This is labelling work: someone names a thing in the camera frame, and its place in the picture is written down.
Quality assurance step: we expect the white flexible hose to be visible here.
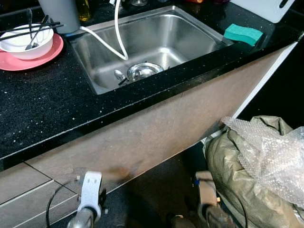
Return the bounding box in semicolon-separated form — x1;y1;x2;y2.
78;0;130;61

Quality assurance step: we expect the white cutting board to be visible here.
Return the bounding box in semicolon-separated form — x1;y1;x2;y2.
230;0;295;24

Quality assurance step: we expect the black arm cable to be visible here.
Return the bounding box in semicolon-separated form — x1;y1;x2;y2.
45;177;84;228
214;180;248;228

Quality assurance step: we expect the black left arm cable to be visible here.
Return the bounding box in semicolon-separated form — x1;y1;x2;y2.
45;177;84;228

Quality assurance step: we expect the clear bubble wrap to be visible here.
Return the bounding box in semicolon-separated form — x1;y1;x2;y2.
221;116;304;207

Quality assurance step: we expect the pink plate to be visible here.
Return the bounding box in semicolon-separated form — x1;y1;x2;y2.
0;33;65;72

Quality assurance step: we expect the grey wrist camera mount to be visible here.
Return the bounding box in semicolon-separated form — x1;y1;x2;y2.
77;171;104;217
195;171;218;221

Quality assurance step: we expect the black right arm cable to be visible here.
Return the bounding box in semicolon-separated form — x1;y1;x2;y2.
214;180;248;228

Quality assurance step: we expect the green sponge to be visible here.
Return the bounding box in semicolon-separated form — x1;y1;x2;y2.
223;24;264;47

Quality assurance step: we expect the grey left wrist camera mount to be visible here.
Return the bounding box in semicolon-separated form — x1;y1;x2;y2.
77;171;104;217

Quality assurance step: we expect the yellow oil bottle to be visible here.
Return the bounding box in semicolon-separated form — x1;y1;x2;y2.
76;0;92;22

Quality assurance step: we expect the stainless steel sink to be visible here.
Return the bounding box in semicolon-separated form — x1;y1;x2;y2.
68;6;234;95

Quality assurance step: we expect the beige drawer front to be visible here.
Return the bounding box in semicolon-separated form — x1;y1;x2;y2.
0;161;53;205
0;180;81;228

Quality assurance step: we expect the white bowl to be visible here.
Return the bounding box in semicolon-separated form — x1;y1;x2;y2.
0;24;54;60

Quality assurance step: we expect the black chopstick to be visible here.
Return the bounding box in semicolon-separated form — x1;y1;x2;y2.
0;20;62;35
0;23;65;42

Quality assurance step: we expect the olive green sack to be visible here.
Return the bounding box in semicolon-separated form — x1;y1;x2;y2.
204;115;304;228

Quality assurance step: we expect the blue mat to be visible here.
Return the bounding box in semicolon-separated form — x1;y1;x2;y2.
64;29;81;38

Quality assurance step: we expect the beige sink cabinet front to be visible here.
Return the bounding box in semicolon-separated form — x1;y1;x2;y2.
26;45;295;183

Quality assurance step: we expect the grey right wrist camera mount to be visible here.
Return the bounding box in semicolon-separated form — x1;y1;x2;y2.
195;171;218;221

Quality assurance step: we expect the grey canister with red button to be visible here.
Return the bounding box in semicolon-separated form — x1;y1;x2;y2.
38;0;81;35

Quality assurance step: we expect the shiny steel bowl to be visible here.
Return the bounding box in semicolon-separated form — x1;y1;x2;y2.
125;62;165;81

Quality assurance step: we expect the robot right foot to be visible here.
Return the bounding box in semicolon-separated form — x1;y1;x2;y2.
171;215;195;228

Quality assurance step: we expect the steel spoon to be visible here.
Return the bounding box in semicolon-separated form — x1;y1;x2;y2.
25;15;49;50
113;69;128;86

